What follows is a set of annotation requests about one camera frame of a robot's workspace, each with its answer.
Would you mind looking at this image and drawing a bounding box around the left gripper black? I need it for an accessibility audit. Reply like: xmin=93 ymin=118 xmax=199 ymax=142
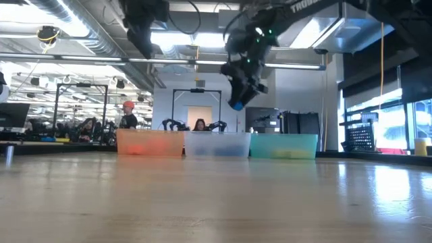
xmin=120 ymin=0 xmax=169 ymax=60

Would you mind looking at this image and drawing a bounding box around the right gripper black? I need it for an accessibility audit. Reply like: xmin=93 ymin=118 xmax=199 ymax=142
xmin=221 ymin=55 xmax=269 ymax=106

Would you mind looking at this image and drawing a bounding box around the dark shelf unit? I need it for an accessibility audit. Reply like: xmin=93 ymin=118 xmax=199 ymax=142
xmin=245 ymin=107 xmax=281 ymax=133

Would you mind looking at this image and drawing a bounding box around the green translucent plastic bin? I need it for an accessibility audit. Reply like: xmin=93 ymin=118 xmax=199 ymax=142
xmin=249 ymin=133 xmax=319 ymax=160

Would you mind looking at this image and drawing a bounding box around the clear plastic bin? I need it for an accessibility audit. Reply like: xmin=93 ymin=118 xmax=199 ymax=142
xmin=184 ymin=131 xmax=252 ymax=158

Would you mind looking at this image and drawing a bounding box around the person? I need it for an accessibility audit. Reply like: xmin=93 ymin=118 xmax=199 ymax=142
xmin=78 ymin=117 xmax=99 ymax=142
xmin=192 ymin=118 xmax=207 ymax=132
xmin=119 ymin=100 xmax=139 ymax=130

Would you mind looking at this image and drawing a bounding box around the long ceiling light tube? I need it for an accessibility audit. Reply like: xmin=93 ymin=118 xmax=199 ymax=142
xmin=0 ymin=52 xmax=327 ymax=71

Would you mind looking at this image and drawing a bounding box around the black cabinet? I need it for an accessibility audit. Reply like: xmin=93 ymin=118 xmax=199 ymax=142
xmin=282 ymin=111 xmax=321 ymax=151

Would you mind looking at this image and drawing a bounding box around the orange translucent plastic bin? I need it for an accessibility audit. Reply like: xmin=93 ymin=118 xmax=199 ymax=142
xmin=116 ymin=129 xmax=186 ymax=157

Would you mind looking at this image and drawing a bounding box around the black perforated basket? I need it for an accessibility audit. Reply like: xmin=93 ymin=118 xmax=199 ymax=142
xmin=344 ymin=121 xmax=376 ymax=152

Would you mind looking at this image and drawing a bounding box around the black monitor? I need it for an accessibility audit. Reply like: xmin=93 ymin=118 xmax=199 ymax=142
xmin=0 ymin=103 xmax=30 ymax=130

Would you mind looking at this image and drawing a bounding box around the yellow cup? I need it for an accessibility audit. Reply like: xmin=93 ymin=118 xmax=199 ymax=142
xmin=414 ymin=137 xmax=432 ymax=157

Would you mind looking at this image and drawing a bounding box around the black workstation frame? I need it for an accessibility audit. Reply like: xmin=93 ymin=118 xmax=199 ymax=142
xmin=171 ymin=88 xmax=223 ymax=132
xmin=53 ymin=83 xmax=109 ymax=142

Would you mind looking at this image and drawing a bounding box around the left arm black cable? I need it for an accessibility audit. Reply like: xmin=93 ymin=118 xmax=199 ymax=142
xmin=167 ymin=0 xmax=203 ymax=35

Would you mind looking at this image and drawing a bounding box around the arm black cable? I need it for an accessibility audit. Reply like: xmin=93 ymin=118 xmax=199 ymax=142
xmin=222 ymin=9 xmax=244 ymax=38
xmin=167 ymin=0 xmax=203 ymax=35

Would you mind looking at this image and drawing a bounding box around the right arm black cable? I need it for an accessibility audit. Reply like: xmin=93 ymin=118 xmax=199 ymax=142
xmin=222 ymin=9 xmax=244 ymax=38

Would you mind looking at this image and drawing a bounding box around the black ceiling cord reel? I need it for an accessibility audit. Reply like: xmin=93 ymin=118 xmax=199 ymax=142
xmin=36 ymin=25 xmax=61 ymax=45

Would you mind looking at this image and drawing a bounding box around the yellow hanging cord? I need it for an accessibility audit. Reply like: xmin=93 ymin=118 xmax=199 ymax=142
xmin=378 ymin=22 xmax=386 ymax=112

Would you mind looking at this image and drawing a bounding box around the silver metal post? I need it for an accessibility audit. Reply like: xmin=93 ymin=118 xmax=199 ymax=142
xmin=5 ymin=144 xmax=15 ymax=167

